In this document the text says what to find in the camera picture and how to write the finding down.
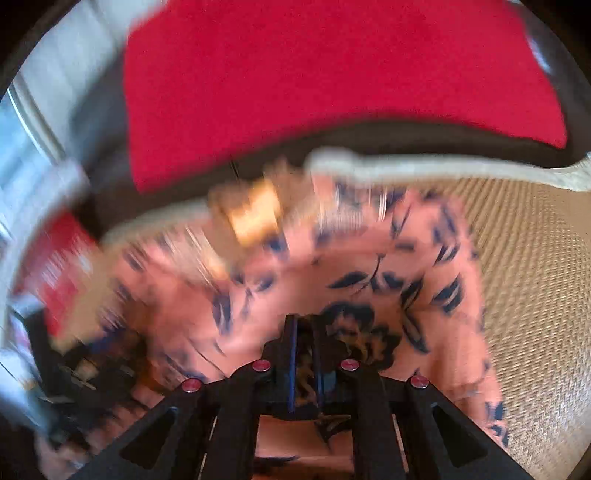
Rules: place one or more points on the woven rattan bed mat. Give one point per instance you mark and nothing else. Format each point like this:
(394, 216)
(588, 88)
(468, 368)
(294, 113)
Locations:
(530, 231)

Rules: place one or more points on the dark brown leather headboard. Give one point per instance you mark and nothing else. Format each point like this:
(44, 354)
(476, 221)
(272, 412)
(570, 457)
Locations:
(99, 134)

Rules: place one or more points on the red knitted cloth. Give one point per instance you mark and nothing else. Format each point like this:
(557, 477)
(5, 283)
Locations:
(205, 80)

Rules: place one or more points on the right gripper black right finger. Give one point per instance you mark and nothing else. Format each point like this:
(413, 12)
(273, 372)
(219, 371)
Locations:
(403, 429)

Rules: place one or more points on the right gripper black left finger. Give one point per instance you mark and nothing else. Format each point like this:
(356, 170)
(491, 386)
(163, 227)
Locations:
(206, 431)

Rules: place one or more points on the orange floral satin garment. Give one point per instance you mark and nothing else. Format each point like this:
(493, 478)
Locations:
(403, 295)

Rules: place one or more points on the white dotted curtain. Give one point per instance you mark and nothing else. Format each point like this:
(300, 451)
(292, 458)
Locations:
(65, 63)

